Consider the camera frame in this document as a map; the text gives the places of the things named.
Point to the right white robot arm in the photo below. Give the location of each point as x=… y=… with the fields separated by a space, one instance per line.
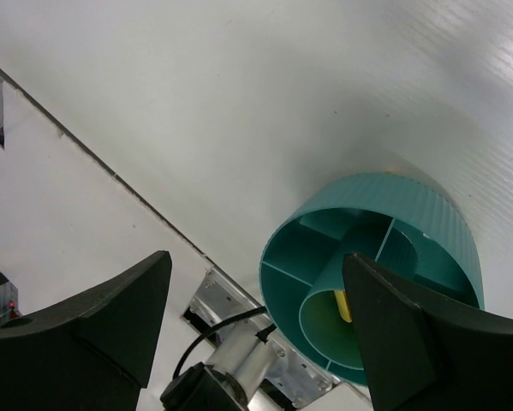
x=94 y=351

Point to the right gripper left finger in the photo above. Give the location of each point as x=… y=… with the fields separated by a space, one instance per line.
x=93 y=351

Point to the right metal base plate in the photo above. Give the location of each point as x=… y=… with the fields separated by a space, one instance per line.
x=251 y=360

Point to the yellow lego brick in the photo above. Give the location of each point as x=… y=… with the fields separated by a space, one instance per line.
x=343 y=306

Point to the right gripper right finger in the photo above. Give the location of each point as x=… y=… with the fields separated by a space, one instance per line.
x=421 y=350

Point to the teal divided round container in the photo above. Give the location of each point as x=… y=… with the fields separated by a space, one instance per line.
x=325 y=263

